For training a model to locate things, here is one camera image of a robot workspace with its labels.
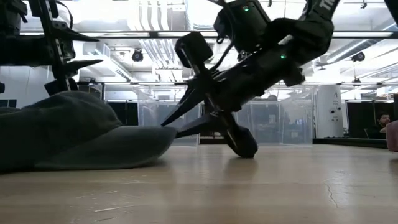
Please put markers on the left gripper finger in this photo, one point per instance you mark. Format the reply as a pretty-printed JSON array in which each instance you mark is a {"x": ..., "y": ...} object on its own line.
[
  {"x": 76, "y": 65},
  {"x": 73, "y": 35}
]

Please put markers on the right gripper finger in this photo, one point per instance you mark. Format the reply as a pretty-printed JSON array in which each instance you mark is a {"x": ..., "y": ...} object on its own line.
[
  {"x": 189, "y": 102},
  {"x": 205, "y": 126}
]

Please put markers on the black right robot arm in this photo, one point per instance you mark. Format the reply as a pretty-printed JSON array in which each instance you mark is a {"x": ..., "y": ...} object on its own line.
[{"x": 308, "y": 34}]

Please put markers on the clear plastic bin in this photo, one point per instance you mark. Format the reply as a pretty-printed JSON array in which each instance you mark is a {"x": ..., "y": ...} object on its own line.
[
  {"x": 280, "y": 124},
  {"x": 155, "y": 116}
]

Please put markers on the black ceiling spotlight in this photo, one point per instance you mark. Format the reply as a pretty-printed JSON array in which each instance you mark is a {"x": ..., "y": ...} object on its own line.
[
  {"x": 358, "y": 56},
  {"x": 137, "y": 55}
]

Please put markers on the white ceiling pipes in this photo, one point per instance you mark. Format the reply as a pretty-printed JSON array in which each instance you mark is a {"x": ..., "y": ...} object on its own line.
[{"x": 158, "y": 46}]

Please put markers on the black monitor screen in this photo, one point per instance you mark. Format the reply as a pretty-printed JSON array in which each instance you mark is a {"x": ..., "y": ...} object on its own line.
[
  {"x": 124, "y": 113},
  {"x": 360, "y": 118}
]

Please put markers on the dark green cap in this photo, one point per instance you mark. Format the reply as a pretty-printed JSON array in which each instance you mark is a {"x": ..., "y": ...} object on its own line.
[{"x": 71, "y": 133}]

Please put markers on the dark background desk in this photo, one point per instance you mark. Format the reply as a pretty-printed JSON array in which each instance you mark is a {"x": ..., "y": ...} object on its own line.
[{"x": 348, "y": 142}]

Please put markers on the person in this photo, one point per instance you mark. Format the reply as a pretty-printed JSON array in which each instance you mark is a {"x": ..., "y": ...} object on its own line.
[{"x": 382, "y": 124}]

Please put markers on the pink round object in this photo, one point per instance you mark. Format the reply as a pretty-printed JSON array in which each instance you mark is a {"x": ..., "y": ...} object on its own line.
[{"x": 393, "y": 137}]

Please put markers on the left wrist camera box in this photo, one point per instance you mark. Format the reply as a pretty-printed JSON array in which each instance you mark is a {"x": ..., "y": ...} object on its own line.
[{"x": 12, "y": 15}]

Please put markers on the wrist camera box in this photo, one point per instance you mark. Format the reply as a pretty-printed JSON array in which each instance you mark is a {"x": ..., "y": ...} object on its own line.
[
  {"x": 245, "y": 25},
  {"x": 12, "y": 15}
]

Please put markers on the thick black frame bar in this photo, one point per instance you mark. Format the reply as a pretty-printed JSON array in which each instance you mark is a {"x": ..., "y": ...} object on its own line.
[{"x": 124, "y": 34}]

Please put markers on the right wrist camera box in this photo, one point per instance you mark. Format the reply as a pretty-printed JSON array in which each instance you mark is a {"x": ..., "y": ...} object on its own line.
[{"x": 245, "y": 25}]

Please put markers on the thin black frame bar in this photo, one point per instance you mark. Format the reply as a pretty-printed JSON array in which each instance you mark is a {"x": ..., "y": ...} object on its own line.
[{"x": 140, "y": 83}]

